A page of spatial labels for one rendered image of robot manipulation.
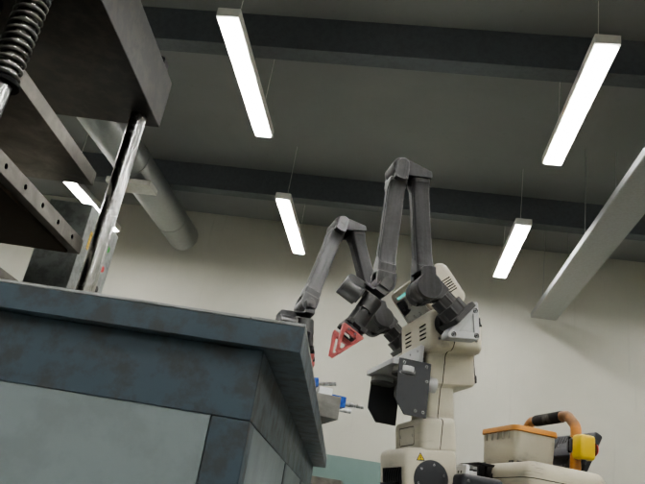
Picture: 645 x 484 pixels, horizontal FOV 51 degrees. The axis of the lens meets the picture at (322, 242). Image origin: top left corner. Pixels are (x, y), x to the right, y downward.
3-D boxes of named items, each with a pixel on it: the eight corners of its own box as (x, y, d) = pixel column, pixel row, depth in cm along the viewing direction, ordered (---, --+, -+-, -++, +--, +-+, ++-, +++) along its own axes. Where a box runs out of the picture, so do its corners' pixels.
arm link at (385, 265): (413, 160, 206) (400, 175, 216) (395, 155, 205) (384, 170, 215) (396, 292, 189) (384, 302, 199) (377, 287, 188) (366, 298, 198)
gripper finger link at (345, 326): (329, 343, 179) (348, 316, 183) (322, 348, 186) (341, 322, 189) (349, 358, 179) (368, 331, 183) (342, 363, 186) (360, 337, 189)
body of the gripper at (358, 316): (346, 320, 183) (360, 300, 186) (335, 328, 192) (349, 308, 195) (365, 335, 183) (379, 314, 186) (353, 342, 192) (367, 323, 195)
